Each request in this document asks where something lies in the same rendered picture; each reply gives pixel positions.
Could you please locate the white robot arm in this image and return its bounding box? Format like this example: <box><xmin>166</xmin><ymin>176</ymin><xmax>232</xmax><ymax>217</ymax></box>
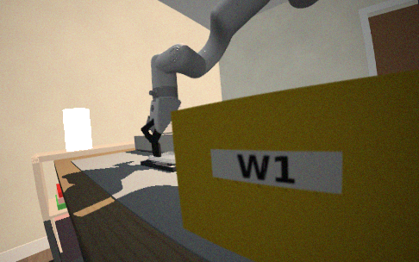
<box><xmin>149</xmin><ymin>0</ymin><xmax>270</xmax><ymax>99</ymax></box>

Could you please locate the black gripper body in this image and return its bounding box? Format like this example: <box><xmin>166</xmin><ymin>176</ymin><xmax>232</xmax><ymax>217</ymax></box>
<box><xmin>150</xmin><ymin>97</ymin><xmax>183</xmax><ymax>134</ymax></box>

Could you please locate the yellow lab waste bin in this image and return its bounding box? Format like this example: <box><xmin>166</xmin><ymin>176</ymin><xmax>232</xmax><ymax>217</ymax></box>
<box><xmin>171</xmin><ymin>69</ymin><xmax>419</xmax><ymax>262</ymax></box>

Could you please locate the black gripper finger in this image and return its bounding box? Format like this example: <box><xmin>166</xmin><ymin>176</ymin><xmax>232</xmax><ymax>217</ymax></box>
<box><xmin>141</xmin><ymin>119</ymin><xmax>161</xmax><ymax>157</ymax></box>

